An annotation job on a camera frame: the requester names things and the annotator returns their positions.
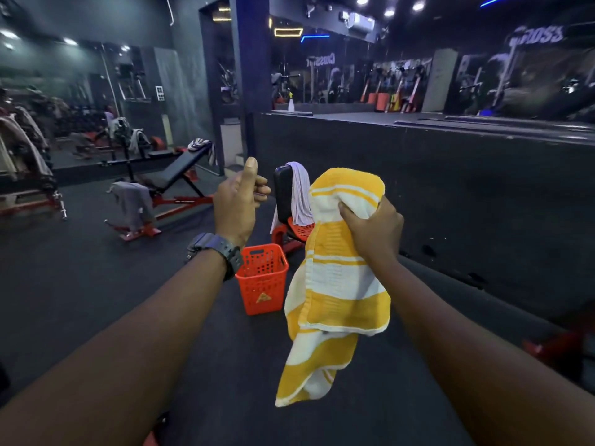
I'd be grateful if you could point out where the person's left hand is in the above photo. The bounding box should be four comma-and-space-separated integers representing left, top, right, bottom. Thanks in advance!
212, 156, 272, 250

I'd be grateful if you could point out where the person's right hand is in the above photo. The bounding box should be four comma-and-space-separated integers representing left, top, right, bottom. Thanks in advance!
338, 195, 406, 271

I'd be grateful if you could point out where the white pinstriped towel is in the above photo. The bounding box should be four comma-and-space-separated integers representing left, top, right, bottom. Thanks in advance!
269, 161, 317, 235

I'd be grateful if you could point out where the purple yellow striped towel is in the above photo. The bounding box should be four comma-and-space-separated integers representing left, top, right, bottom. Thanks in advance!
187, 138, 217, 166

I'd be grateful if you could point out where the yellow white striped towel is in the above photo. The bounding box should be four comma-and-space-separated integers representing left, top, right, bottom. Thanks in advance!
275, 167, 392, 408

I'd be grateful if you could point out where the red plastic basket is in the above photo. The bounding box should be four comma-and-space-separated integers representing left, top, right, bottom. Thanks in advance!
234, 243, 291, 317

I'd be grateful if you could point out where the grey towel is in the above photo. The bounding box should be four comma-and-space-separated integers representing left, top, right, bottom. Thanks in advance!
106, 181, 159, 234

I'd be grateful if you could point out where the white dark-striped towel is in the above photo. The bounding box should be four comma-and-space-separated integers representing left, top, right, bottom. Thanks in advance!
109, 116, 151, 155

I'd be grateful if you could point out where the person's left forearm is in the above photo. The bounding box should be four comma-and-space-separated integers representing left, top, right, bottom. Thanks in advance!
0, 248, 229, 446

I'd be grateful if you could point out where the person's right forearm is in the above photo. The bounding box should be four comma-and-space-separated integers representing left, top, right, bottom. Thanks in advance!
371, 258, 595, 446

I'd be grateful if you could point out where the black wristwatch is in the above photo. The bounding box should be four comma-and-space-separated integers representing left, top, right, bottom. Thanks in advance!
187, 232, 244, 282

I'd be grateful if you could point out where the red plastic chair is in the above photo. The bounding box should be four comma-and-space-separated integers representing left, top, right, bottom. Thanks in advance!
286, 216, 317, 243

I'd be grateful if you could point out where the white air conditioner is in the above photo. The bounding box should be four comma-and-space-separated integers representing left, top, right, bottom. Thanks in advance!
345, 12, 376, 35

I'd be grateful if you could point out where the black upright bench red frame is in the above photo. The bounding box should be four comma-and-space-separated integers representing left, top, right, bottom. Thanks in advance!
271, 164, 318, 256

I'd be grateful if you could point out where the adjustable incline bench red frame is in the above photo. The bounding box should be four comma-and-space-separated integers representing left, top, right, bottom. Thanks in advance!
103, 142, 216, 243

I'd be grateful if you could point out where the large wall mirror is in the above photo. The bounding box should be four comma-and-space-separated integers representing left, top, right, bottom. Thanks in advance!
0, 39, 180, 170

